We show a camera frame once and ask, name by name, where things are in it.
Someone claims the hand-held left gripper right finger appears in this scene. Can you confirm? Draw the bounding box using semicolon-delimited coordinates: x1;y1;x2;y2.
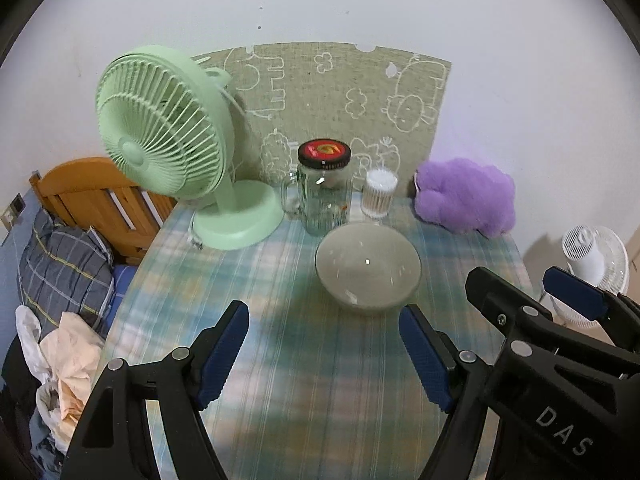
398;304;503;480

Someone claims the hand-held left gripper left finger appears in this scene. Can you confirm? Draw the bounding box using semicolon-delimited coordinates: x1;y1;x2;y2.
62;300;250;480

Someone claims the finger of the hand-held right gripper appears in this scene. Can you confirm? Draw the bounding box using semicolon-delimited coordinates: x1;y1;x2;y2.
465;266;557;361
543;266;640;351

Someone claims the grey floral ceramic bowl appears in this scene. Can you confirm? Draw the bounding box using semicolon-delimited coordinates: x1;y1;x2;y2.
315;224;422;317

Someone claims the white standing fan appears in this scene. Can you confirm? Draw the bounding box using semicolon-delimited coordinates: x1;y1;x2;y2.
549;226;629;330

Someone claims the blue plaid tablecloth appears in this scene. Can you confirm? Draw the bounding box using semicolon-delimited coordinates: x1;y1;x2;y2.
97;192;541;480

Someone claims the purple plush toy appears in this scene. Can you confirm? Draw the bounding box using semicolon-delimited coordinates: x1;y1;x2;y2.
414;157;516;239

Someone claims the peach cloth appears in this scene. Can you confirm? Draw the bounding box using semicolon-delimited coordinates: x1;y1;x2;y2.
39;311;105;453

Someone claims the cotton swab container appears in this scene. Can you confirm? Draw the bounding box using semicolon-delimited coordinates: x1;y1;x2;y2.
361;169;400;226

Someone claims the grey plaid pillow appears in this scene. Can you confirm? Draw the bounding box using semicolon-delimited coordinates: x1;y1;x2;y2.
19;208;115;336

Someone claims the glass mug jar with lid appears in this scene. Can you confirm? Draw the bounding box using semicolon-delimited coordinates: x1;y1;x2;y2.
281;138;352;237

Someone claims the white plastic bag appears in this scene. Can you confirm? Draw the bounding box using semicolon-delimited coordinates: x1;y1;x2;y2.
14;305;45;376

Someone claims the wooden bed headboard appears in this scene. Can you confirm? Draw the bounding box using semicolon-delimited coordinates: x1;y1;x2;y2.
29;157;178;266

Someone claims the green desk fan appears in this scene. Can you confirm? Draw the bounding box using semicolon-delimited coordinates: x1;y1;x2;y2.
95;45;286;251

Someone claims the white fan cable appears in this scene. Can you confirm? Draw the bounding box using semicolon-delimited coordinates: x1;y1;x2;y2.
187;210;205;251

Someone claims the green cartoon wall mat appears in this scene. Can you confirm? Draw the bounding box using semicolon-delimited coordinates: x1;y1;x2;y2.
192;44;453;196

